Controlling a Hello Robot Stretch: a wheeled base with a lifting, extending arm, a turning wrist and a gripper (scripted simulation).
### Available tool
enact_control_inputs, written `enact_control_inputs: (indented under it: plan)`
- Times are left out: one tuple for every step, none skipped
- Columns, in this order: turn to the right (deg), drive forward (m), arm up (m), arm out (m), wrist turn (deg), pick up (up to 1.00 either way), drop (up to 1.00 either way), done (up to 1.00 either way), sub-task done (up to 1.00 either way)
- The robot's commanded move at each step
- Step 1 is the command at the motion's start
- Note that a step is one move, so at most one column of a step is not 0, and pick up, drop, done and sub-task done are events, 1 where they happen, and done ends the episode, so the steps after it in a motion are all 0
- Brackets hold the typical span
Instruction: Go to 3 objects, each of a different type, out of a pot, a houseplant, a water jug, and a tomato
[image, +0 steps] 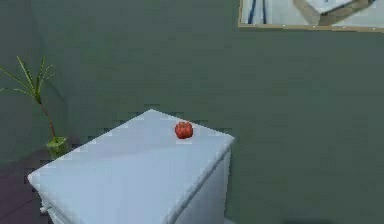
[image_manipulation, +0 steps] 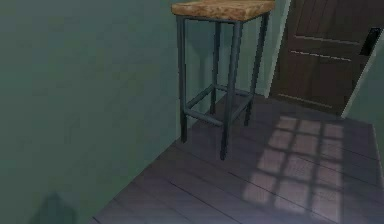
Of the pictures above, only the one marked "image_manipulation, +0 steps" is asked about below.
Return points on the wooden top metal stool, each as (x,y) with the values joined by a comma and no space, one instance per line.
(222,9)

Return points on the dark brown room door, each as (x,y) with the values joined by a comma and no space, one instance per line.
(320,70)

